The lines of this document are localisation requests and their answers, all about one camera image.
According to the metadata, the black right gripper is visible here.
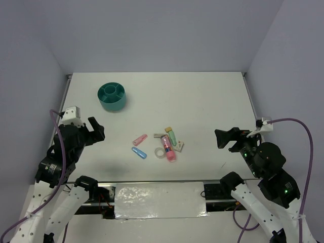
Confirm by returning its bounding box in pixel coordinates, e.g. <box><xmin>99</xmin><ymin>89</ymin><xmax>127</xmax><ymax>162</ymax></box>
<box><xmin>214</xmin><ymin>125</ymin><xmax>264</xmax><ymax>176</ymax></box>

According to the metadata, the pink-capped crayon bottle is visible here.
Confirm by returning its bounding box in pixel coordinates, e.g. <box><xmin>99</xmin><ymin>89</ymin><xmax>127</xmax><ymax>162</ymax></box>
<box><xmin>160</xmin><ymin>135</ymin><xmax>176</xmax><ymax>162</ymax></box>

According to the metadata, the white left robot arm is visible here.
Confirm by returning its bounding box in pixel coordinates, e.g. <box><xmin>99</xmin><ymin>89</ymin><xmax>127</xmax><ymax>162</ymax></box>
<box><xmin>1</xmin><ymin>117</ymin><xmax>105</xmax><ymax>242</ymax></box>

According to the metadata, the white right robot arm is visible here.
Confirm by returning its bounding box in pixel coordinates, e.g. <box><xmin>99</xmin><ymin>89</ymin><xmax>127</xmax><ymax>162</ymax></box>
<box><xmin>215</xmin><ymin>128</ymin><xmax>316</xmax><ymax>242</ymax></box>

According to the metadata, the teal round compartment organizer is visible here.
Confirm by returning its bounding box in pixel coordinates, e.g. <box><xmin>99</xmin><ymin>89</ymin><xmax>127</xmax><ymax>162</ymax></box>
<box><xmin>97</xmin><ymin>82</ymin><xmax>127</xmax><ymax>112</ymax></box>

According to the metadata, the white patterned eraser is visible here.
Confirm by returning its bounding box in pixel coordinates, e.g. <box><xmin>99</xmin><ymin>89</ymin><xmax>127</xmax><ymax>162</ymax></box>
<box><xmin>174</xmin><ymin>141</ymin><xmax>184</xmax><ymax>152</ymax></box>

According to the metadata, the pink highlighter pen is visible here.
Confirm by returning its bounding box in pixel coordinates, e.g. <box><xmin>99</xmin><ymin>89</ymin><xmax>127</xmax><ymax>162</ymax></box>
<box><xmin>133</xmin><ymin>134</ymin><xmax>147</xmax><ymax>146</ymax></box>

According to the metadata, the blue highlighter pen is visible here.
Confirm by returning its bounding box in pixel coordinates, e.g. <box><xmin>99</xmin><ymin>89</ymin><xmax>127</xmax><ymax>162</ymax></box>
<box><xmin>132</xmin><ymin>147</ymin><xmax>147</xmax><ymax>159</ymax></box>

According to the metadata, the green highlighter pen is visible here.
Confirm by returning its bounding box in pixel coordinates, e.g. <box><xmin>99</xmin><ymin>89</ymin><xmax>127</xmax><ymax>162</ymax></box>
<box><xmin>168</xmin><ymin>130</ymin><xmax>177</xmax><ymax>146</ymax></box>

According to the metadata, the grey rectangular eraser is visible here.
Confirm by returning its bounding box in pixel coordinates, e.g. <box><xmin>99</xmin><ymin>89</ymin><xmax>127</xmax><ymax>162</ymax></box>
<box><xmin>153</xmin><ymin>133</ymin><xmax>165</xmax><ymax>138</ymax></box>

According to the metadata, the clear tape roll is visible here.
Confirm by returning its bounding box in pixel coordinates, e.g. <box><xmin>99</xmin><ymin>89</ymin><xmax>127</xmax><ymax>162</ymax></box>
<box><xmin>154</xmin><ymin>147</ymin><xmax>166</xmax><ymax>159</ymax></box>

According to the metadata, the silver foil sheet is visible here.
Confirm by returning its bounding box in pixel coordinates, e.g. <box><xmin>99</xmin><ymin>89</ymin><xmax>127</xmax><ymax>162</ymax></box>
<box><xmin>114</xmin><ymin>182</ymin><xmax>208</xmax><ymax>219</ymax></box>

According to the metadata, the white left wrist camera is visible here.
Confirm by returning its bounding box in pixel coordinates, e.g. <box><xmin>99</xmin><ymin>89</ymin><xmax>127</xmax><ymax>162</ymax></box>
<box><xmin>61</xmin><ymin>106</ymin><xmax>84</xmax><ymax>127</ymax></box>

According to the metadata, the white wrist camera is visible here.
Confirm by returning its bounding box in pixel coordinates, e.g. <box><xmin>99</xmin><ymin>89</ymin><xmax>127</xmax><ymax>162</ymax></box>
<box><xmin>247</xmin><ymin>117</ymin><xmax>273</xmax><ymax>137</ymax></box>
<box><xmin>61</xmin><ymin>106</ymin><xmax>84</xmax><ymax>127</ymax></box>

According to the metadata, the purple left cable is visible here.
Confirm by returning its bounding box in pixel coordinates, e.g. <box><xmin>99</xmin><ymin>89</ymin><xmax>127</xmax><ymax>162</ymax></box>
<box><xmin>0</xmin><ymin>109</ymin><xmax>69</xmax><ymax>243</ymax></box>

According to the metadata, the purple cable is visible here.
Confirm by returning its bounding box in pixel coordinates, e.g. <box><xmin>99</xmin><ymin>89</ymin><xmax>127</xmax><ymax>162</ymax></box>
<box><xmin>232</xmin><ymin>117</ymin><xmax>314</xmax><ymax>243</ymax></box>
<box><xmin>0</xmin><ymin>109</ymin><xmax>69</xmax><ymax>243</ymax></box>

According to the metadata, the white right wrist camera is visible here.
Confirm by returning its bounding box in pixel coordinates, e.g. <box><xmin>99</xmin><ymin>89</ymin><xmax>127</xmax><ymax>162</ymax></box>
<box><xmin>247</xmin><ymin>117</ymin><xmax>273</xmax><ymax>137</ymax></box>

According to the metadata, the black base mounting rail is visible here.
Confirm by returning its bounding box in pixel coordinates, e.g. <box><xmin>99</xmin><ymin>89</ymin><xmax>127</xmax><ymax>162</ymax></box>
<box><xmin>76</xmin><ymin>181</ymin><xmax>238</xmax><ymax>220</ymax></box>

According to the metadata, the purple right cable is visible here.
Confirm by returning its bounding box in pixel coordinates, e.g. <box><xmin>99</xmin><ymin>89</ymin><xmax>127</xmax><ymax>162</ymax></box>
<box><xmin>232</xmin><ymin>117</ymin><xmax>314</xmax><ymax>243</ymax></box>

